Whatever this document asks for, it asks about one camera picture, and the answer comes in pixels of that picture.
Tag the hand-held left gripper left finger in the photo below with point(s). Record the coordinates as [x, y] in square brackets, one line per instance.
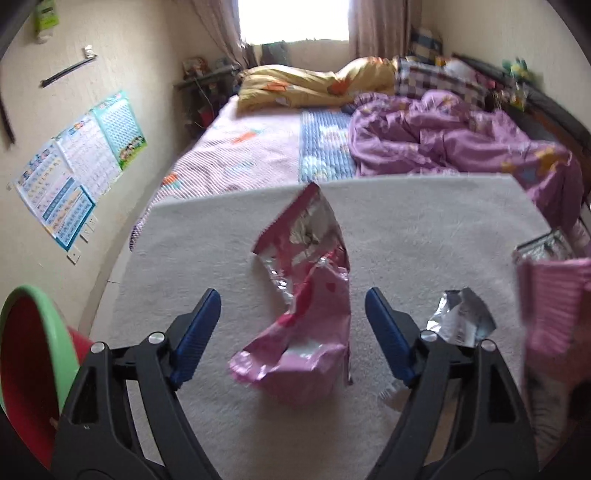
[198, 337]

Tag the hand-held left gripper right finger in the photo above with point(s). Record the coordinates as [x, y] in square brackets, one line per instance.
[388, 332]

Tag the pink snack bag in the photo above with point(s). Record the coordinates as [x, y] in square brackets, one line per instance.
[314, 314]

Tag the green rimmed red bucket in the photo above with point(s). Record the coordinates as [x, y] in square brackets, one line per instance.
[27, 350]

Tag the silver foil wrapper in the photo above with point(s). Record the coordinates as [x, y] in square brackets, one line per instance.
[461, 318]

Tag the cream fluffy mat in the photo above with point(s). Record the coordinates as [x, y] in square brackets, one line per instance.
[415, 240]

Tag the pink striped cloth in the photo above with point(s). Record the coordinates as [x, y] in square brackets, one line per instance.
[554, 300]

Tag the silver printed packet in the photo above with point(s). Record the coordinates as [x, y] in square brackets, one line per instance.
[545, 249]

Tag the bed with patterned sheet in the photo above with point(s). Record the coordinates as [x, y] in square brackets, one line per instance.
[240, 152]

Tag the purple quilt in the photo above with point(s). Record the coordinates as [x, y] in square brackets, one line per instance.
[438, 134]

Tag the plaid pillow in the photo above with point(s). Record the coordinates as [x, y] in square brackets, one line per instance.
[438, 81]

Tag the small cluttered desk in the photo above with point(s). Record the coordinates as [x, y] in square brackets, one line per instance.
[203, 78]

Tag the yellow quilt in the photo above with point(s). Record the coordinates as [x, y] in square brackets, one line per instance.
[300, 85]

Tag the colourful box on desk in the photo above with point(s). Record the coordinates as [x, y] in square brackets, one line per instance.
[194, 67]

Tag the dark bed headboard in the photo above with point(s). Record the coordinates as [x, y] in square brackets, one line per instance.
[554, 110]

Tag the blue plaid cushion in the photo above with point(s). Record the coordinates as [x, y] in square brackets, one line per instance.
[427, 42]

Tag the green plush toy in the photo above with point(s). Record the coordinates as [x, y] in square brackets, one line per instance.
[517, 68]

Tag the pink patterned curtain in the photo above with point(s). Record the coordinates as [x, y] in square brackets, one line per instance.
[383, 25]
[219, 27]

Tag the bright window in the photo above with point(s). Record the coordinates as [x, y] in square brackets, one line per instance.
[293, 21]

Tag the single white wall socket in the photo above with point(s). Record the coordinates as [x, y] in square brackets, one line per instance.
[74, 256]

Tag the double white wall socket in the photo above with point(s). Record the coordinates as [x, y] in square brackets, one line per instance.
[90, 228]

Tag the blue banded wall poster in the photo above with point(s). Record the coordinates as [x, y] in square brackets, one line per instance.
[55, 198]

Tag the white chart wall poster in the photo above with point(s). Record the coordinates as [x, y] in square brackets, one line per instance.
[90, 152]

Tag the green bordered wall poster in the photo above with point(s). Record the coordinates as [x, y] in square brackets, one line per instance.
[120, 127]

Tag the dark hanging wall strip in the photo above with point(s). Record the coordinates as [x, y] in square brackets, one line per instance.
[6, 110]

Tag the metal wall rail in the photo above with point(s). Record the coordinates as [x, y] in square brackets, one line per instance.
[69, 69]

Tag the green white wall box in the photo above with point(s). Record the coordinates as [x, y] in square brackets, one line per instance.
[46, 18]

